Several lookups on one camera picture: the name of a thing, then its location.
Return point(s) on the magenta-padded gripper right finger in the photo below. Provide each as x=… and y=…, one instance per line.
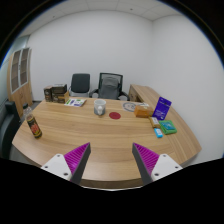
x=163, y=165

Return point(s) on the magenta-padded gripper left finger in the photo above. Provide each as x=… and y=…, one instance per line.
x=60, y=165

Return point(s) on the clear bottle with dark label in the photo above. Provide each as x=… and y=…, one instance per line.
x=34, y=128

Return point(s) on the small light blue box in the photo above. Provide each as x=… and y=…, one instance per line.
x=158, y=133

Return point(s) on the green box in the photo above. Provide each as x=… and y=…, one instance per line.
x=167, y=127

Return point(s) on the yellow-brown packet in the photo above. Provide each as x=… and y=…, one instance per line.
x=154, y=122

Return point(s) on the purple pouch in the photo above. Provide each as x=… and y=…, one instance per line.
x=162, y=108

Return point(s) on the orange box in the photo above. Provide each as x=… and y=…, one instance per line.
x=143, y=111

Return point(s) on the black sofa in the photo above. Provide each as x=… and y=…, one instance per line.
x=7, y=130

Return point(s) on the white leaflet with green print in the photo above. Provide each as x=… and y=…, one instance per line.
x=75, y=102

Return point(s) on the flat round red coaster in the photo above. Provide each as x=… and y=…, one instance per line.
x=115, y=115

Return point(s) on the white mug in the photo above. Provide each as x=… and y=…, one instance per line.
x=99, y=106

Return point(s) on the large dark brown box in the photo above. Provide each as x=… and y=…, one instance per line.
x=60, y=93

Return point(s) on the small dark brown box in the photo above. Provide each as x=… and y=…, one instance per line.
x=48, y=94

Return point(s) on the wooden side desk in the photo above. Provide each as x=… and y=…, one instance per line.
x=143, y=91

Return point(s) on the wooden cabinet with glass doors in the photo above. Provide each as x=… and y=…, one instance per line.
x=20, y=93

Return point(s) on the grey backpack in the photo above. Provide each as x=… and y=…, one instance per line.
x=109, y=88

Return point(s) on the black mesh-back office chair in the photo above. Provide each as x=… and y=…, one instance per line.
x=111, y=75

